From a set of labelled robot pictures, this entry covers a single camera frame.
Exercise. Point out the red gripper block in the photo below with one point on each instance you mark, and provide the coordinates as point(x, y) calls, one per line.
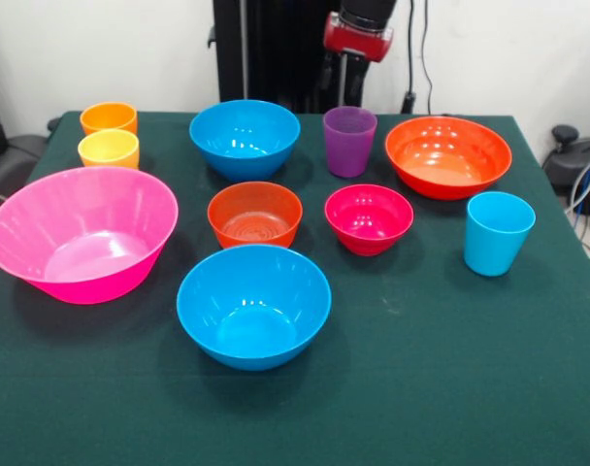
point(353, 41)

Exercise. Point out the purple cup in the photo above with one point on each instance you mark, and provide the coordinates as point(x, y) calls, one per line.
point(348, 155)

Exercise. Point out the blue bowl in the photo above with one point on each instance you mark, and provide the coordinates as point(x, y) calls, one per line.
point(253, 349)
point(244, 160)

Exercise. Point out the large red-orange bowl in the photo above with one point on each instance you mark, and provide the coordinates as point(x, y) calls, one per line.
point(448, 170)

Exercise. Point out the small magenta bowl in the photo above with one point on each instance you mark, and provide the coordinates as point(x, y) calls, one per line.
point(368, 238)

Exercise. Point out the small orange bowl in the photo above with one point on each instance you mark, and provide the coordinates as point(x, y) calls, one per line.
point(237, 233)

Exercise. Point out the blue cup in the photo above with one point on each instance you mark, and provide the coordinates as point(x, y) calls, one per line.
point(494, 252)

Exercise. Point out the orange cup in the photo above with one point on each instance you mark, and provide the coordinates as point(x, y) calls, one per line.
point(108, 121)

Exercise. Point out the black grey stand base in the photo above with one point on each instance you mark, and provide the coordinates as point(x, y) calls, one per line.
point(567, 165)
point(13, 160)

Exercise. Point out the yellow cup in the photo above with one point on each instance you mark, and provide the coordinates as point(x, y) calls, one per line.
point(108, 155)

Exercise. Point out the dark green table cloth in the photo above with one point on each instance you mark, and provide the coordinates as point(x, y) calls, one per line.
point(421, 364)

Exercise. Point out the large pink bowl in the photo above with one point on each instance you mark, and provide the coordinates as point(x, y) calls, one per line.
point(81, 281)

